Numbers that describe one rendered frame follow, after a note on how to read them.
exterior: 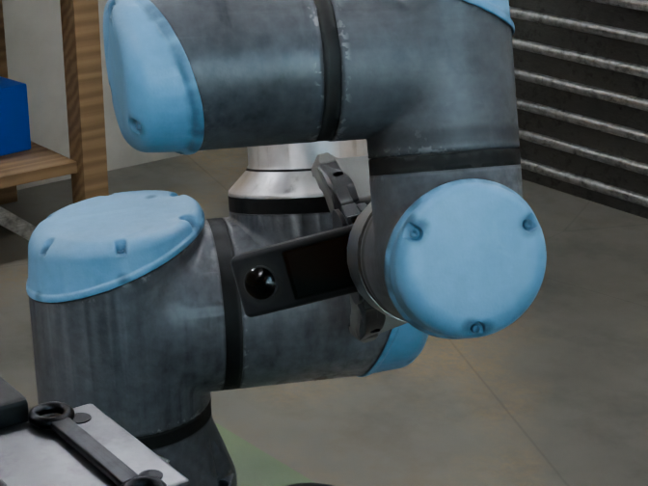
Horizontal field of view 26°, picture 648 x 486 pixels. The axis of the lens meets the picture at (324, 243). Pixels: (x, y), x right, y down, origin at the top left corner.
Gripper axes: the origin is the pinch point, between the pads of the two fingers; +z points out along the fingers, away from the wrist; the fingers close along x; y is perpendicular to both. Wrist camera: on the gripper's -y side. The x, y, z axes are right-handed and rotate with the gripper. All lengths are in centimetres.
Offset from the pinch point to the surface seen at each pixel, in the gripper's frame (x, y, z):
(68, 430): -1, -21, -54
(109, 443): -2, -19, -54
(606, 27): 22, 128, 260
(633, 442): -60, 69, 143
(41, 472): -2, -22, -56
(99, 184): 12, -17, 253
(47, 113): 37, -27, 313
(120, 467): -2, -19, -57
